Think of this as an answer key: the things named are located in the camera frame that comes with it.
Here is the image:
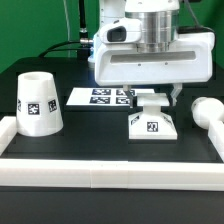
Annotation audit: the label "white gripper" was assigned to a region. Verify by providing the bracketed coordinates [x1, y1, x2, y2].
[95, 18, 215, 108]

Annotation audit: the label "white lamp base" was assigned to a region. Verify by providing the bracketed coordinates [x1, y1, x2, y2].
[128, 93, 177, 140]

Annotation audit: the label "white lamp bulb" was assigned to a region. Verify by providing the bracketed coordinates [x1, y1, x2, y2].
[191, 97, 224, 129]

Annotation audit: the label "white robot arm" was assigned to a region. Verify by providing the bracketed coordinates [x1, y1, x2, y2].
[91, 0, 215, 103]

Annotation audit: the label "white lamp shade cone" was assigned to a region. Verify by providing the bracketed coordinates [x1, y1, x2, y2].
[16, 71, 63, 137]

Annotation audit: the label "white right fence bar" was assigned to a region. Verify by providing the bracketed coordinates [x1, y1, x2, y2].
[208, 121, 224, 162]

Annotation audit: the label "white fence bar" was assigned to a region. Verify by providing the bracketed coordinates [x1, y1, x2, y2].
[208, 121, 224, 162]
[0, 116, 17, 156]
[0, 159, 224, 191]

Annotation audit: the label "white marker sheet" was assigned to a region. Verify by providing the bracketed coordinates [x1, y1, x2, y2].
[65, 87, 156, 108]

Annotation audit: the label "white left fence bar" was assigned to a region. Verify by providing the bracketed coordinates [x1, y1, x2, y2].
[0, 116, 17, 156]

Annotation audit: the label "white front fence bar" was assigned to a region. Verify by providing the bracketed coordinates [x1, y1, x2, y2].
[0, 159, 224, 191]

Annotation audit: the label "black cable connector plug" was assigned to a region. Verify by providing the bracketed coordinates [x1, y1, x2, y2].
[79, 27, 94, 59]

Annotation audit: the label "black thick cable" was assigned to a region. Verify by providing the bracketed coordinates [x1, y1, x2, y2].
[38, 0, 92, 58]

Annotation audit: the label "thin white cable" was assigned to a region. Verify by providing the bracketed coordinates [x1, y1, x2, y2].
[62, 0, 72, 58]

